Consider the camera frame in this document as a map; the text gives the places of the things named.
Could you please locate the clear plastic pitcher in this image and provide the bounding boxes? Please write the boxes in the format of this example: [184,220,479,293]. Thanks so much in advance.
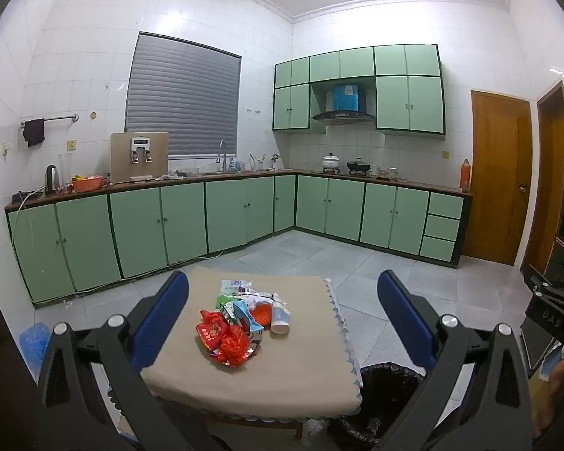
[58,153,73,189]

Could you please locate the white plastic bottle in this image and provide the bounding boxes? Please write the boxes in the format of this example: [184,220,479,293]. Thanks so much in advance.
[270,301,293,335]

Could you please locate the red printed packet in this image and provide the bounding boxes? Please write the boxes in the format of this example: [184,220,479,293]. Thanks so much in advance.
[196,310,229,349]

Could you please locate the black towel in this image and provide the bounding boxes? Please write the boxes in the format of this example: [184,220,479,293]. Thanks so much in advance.
[23,119,46,147]

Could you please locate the grey window blind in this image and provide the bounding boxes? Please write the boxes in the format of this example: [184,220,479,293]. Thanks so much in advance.
[124,32,242,160]

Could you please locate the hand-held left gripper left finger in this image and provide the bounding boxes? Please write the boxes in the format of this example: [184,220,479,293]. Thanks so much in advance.
[35,270,226,451]

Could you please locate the wooden door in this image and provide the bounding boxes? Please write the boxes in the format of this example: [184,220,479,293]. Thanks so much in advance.
[463,89,533,266]
[522,80,564,283]

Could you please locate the black range hood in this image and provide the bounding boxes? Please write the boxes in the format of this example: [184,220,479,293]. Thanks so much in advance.
[311,110,377,126]

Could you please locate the black lined bin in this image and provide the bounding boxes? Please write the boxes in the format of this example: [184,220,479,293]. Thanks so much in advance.
[326,362,426,449]

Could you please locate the silver wrapper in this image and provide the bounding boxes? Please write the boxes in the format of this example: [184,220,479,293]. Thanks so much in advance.
[239,288,285,307]

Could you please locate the white scalloped table cover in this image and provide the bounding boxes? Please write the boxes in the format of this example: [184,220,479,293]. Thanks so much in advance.
[317,276,364,421]

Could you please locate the wooden table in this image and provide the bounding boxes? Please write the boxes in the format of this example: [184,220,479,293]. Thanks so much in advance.
[200,411,306,440]

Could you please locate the metal towel rail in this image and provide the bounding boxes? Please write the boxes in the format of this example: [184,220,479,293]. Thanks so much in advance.
[20,114,80,127]

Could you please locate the green base cabinet run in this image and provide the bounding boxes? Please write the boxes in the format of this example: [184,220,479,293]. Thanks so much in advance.
[5,171,297,308]
[294,171,473,268]

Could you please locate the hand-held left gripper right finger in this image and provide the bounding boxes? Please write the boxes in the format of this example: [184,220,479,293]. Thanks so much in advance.
[377,270,532,451]

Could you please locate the boxed water dispenser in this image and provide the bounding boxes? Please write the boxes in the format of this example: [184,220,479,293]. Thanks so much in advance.
[110,132,170,184]

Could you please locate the red plastic bag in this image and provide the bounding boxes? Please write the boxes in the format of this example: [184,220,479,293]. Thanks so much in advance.
[211,325,251,368]

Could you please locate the blue plastic bag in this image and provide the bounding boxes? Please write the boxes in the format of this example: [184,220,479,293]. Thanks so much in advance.
[19,323,52,377]

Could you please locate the orange plastic basin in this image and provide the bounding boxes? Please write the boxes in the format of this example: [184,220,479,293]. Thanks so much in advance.
[70,175,105,193]

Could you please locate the orange foam net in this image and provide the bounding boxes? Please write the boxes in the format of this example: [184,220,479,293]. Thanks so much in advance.
[253,304,276,328]

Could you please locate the blue wrapped hood chimney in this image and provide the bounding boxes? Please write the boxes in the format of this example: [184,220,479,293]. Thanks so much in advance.
[333,83,368,112]

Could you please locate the beige tablecloth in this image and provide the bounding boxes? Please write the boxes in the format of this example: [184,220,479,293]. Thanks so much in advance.
[141,265,362,421]

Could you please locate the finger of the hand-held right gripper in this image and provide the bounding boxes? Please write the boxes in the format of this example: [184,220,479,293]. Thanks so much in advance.
[523,265,564,311]

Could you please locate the green wall cabinets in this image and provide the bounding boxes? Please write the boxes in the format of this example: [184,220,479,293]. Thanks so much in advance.
[273,44,447,139]

